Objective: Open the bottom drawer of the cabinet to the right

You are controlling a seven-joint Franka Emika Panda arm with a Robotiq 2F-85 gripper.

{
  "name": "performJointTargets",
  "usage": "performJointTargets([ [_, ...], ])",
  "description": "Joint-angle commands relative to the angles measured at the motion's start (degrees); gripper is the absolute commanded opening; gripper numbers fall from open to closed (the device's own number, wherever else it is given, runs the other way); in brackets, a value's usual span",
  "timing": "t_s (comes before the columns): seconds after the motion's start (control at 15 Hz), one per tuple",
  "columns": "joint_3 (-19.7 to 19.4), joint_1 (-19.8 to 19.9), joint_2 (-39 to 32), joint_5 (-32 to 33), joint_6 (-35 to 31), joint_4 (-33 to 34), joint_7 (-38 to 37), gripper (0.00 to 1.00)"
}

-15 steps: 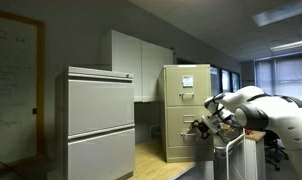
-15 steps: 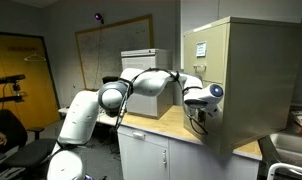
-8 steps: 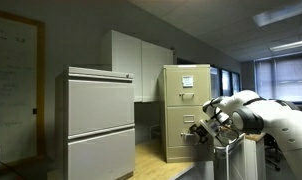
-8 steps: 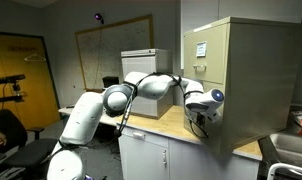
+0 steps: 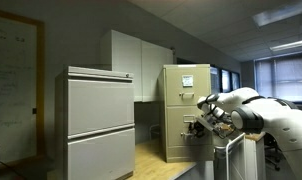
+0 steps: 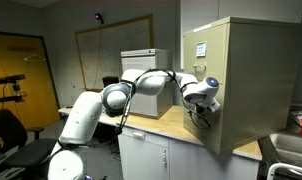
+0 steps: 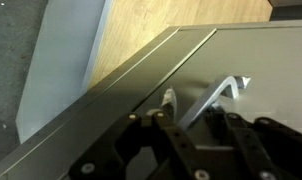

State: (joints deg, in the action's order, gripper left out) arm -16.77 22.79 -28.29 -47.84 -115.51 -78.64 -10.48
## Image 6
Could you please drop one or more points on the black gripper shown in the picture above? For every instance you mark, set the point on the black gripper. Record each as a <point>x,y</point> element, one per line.
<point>198,108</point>

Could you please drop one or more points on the beige unlabelled file drawer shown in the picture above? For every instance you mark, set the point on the beige unlabelled file drawer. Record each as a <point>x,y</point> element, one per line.
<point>207,137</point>

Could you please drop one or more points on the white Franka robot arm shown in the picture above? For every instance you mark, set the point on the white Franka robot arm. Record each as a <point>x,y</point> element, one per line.
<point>82,116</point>

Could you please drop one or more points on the grey base cabinet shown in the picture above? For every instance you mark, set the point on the grey base cabinet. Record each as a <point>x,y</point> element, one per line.
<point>191,163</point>

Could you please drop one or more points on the white drawer label card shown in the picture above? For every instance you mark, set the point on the white drawer label card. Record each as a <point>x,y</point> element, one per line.
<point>201,49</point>

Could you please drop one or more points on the beige metal file cabinet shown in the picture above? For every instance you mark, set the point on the beige metal file cabinet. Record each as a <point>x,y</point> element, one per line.
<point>257,83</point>

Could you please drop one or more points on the light grey file cabinet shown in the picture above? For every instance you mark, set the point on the light grey file cabinet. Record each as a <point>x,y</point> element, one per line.
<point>147,61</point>

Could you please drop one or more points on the beige labelled file drawer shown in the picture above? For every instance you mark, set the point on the beige labelled file drawer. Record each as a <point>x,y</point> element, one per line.
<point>214,36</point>

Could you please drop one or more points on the black boxy object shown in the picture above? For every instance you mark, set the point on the black boxy object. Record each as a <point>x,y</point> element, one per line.
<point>109,81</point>

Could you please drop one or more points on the wood framed whiteboard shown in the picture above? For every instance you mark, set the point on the wood framed whiteboard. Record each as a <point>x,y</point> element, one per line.
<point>117,50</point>

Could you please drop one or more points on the stainless steel sink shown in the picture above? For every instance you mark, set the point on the stainless steel sink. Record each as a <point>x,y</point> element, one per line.
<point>291,148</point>

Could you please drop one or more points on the webcam with purple light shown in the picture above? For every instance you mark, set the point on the webcam with purple light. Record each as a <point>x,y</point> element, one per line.
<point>98,16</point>

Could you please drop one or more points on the yellow door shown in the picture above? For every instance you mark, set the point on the yellow door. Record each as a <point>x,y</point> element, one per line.
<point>31,96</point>

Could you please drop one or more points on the black office chair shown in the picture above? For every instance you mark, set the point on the black office chair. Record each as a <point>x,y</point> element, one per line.
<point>11,128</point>

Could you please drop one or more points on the black stereo camera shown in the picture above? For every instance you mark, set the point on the black stereo camera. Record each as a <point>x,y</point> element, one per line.
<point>10,79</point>

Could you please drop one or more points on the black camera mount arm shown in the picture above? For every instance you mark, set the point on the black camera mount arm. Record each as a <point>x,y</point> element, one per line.
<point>7,99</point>

